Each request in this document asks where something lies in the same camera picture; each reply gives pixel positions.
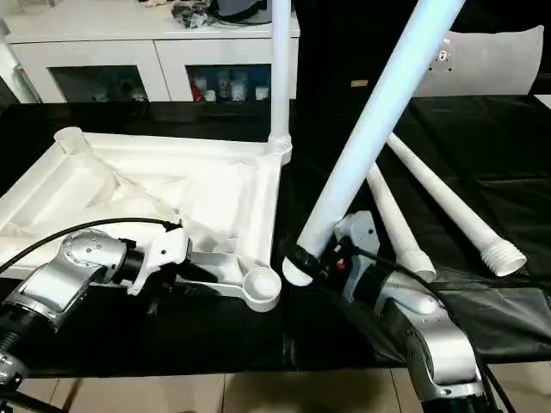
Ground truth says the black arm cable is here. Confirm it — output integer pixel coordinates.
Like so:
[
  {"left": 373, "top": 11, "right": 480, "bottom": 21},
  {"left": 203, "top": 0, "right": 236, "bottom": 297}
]
[
  {"left": 343, "top": 246, "right": 514, "bottom": 413},
  {"left": 0, "top": 216, "right": 183, "bottom": 277}
]

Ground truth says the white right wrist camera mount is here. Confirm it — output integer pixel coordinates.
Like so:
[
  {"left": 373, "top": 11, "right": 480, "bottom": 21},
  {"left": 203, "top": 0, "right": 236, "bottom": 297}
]
[{"left": 332, "top": 209, "right": 381, "bottom": 305}]

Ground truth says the black cabinet with gold label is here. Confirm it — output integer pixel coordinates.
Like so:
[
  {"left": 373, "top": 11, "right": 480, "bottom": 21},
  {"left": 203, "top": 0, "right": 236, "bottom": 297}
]
[{"left": 295, "top": 0, "right": 454, "bottom": 105}]

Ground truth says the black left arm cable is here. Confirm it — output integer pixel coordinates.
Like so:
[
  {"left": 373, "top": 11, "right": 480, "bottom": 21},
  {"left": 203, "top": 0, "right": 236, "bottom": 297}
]
[{"left": 0, "top": 216, "right": 183, "bottom": 277}]

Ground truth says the round grey appliance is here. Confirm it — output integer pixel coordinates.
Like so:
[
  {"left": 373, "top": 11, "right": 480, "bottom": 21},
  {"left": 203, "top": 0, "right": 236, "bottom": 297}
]
[{"left": 214, "top": 0, "right": 277, "bottom": 20}]

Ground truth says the white plastic table leg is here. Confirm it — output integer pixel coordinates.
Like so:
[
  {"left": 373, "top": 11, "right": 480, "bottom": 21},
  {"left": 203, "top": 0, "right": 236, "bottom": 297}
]
[
  {"left": 265, "top": 0, "right": 295, "bottom": 168},
  {"left": 386, "top": 130, "right": 529, "bottom": 277},
  {"left": 364, "top": 164, "right": 436, "bottom": 284},
  {"left": 281, "top": 0, "right": 469, "bottom": 288}
]

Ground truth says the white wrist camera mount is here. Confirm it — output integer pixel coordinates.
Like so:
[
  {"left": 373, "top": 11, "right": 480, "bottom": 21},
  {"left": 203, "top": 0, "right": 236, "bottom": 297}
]
[
  {"left": 126, "top": 226, "right": 194, "bottom": 297},
  {"left": 332, "top": 209, "right": 381, "bottom": 305}
]

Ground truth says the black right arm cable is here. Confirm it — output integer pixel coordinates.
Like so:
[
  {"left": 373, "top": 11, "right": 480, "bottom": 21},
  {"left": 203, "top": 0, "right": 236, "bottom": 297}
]
[{"left": 343, "top": 246, "right": 514, "bottom": 413}]

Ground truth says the white plastic table top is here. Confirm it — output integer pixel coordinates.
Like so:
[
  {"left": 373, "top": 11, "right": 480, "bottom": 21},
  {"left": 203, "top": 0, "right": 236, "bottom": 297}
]
[{"left": 0, "top": 126, "right": 294, "bottom": 314}]

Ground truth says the white sideboard with glass doors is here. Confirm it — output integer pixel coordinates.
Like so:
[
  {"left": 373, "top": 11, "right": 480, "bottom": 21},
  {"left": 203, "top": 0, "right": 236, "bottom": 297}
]
[{"left": 3, "top": 0, "right": 301, "bottom": 105}]

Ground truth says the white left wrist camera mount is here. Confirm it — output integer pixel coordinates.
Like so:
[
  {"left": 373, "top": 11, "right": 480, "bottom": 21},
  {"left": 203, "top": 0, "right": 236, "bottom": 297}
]
[{"left": 126, "top": 226, "right": 194, "bottom": 297}]

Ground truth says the grey cushion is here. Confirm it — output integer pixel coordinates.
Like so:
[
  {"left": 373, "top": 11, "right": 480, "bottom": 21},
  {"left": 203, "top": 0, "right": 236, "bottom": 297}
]
[{"left": 412, "top": 23, "right": 547, "bottom": 99}]

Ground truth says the black work mat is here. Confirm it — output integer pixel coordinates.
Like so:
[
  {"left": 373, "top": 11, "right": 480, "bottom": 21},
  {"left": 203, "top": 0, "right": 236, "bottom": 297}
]
[{"left": 0, "top": 96, "right": 551, "bottom": 380}]

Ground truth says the bag of black parts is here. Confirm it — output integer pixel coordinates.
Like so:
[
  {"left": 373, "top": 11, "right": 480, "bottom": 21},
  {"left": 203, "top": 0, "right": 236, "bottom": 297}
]
[{"left": 170, "top": 1, "right": 217, "bottom": 31}]

